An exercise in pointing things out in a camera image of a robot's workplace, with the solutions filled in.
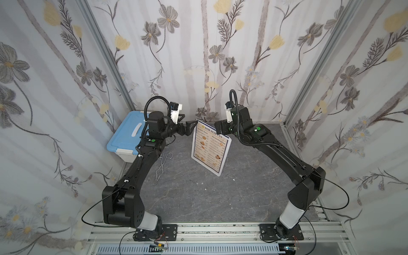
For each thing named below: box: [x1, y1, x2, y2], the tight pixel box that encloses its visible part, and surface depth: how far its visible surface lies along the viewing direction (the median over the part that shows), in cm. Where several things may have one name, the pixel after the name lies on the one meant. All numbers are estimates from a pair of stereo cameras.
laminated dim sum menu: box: [191, 119, 233, 177], surface depth 86 cm
